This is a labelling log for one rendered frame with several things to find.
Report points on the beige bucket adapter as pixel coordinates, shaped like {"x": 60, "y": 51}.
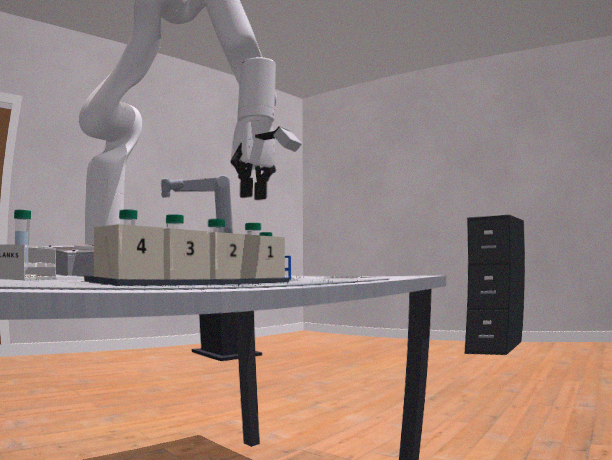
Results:
{"x": 186, "y": 254}
{"x": 267, "y": 256}
{"x": 129, "y": 252}
{"x": 229, "y": 256}

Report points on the white tube rack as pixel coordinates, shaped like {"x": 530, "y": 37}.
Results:
{"x": 12, "y": 262}

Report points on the green tube cap with orange dot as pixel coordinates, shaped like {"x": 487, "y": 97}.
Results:
{"x": 128, "y": 217}
{"x": 216, "y": 225}

